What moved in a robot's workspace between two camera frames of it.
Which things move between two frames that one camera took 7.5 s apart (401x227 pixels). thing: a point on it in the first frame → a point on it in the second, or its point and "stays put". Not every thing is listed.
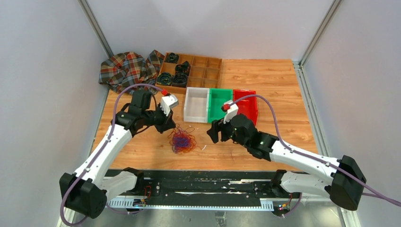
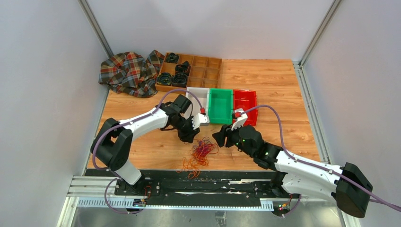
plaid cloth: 120,70 stays put
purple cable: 179,142 → 204,146
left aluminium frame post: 96,27 stays put
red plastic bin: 248,106 stays put
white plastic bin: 196,105 stays put
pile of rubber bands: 183,141 → 204,147
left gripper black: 168,123 → 189,136
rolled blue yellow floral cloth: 164,78 stays put
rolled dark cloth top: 171,57 stays put
